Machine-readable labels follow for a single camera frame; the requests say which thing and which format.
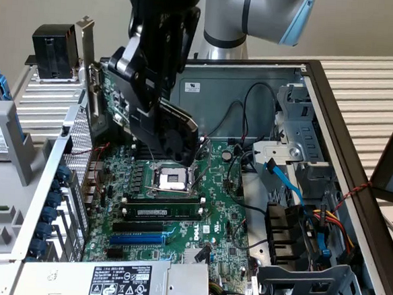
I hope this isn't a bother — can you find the black RAM slot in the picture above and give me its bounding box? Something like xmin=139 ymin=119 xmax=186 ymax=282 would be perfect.
xmin=121 ymin=196 xmax=206 ymax=213

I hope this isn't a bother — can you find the red black twisted wire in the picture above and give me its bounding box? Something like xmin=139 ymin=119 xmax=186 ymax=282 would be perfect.
xmin=332 ymin=179 xmax=374 ymax=215

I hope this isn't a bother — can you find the long black expansion slot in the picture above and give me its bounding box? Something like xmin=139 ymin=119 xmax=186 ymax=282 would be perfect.
xmin=111 ymin=218 xmax=166 ymax=236

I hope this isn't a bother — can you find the grey power supply unit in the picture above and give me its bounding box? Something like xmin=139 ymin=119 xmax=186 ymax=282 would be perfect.
xmin=10 ymin=249 xmax=213 ymax=295

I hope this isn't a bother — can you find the blue plastic clip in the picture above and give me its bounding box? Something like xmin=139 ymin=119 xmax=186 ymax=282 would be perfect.
xmin=316 ymin=230 xmax=334 ymax=263

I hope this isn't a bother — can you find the thin red wire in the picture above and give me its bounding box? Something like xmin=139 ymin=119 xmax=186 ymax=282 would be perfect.
xmin=67 ymin=139 xmax=112 ymax=191

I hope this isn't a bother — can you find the metal socket cover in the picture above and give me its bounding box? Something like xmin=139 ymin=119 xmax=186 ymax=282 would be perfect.
xmin=191 ymin=137 xmax=215 ymax=176

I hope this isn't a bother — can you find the metal disk bay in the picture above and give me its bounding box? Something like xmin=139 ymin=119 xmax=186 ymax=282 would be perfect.
xmin=248 ymin=80 xmax=344 ymax=205

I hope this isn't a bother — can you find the yellow red power wire bundle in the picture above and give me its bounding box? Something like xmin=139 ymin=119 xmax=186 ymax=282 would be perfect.
xmin=310 ymin=204 xmax=361 ymax=264

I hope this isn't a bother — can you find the white case sticker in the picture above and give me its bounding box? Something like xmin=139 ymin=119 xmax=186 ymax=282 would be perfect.
xmin=184 ymin=81 xmax=203 ymax=94

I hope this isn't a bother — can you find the grey perforated drive cage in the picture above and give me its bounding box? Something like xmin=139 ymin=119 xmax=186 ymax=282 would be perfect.
xmin=252 ymin=258 xmax=370 ymax=295

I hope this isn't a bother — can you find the black wire plug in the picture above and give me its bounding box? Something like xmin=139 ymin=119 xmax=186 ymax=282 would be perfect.
xmin=193 ymin=243 xmax=213 ymax=265

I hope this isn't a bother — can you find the black flat panel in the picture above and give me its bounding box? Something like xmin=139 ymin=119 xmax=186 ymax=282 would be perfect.
xmin=369 ymin=95 xmax=393 ymax=205

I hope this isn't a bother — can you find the black wire over motherboard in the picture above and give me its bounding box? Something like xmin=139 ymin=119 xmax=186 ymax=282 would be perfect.
xmin=225 ymin=179 xmax=272 ymax=217

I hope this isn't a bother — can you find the black looped wire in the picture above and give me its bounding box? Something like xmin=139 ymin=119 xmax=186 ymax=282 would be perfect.
xmin=241 ymin=80 xmax=280 ymax=142
xmin=203 ymin=98 xmax=252 ymax=141

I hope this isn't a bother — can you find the short black expansion slot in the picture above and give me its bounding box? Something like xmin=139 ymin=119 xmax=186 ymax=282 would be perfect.
xmin=105 ymin=247 xmax=124 ymax=260

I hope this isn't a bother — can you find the blue flat SATA wire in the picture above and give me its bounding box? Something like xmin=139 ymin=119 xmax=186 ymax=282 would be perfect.
xmin=261 ymin=160 xmax=313 ymax=214

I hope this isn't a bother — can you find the green Dell motherboard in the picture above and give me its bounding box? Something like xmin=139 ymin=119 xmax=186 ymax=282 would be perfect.
xmin=81 ymin=129 xmax=262 ymax=294

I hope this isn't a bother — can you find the CPU socket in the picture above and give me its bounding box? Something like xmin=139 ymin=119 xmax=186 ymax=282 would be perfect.
xmin=145 ymin=160 xmax=199 ymax=202

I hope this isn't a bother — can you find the thin metal locking lever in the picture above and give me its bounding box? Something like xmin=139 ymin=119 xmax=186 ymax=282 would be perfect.
xmin=144 ymin=184 xmax=197 ymax=196

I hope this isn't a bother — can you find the open metal PC case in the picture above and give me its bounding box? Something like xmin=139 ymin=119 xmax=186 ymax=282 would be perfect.
xmin=5 ymin=39 xmax=393 ymax=295

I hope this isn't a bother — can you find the grey parts rack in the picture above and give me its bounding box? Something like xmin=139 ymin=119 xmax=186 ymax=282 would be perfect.
xmin=0 ymin=99 xmax=67 ymax=270

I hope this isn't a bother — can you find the green GPU with black fan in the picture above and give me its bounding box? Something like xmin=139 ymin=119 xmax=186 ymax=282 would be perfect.
xmin=66 ymin=15 xmax=207 ymax=167

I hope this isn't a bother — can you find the blue plastic disk carrier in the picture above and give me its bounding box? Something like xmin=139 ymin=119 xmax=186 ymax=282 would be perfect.
xmin=0 ymin=69 xmax=32 ymax=150

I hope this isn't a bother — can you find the black plastic box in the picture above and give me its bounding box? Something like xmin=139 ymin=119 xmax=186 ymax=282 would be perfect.
xmin=24 ymin=22 xmax=83 ymax=83

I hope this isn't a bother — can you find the silver chipset heat sink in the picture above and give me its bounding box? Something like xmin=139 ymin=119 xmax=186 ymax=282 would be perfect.
xmin=182 ymin=247 xmax=210 ymax=266

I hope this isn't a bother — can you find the black plastic fan shroud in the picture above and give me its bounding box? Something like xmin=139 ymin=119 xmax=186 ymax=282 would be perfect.
xmin=261 ymin=201 xmax=318 ymax=270

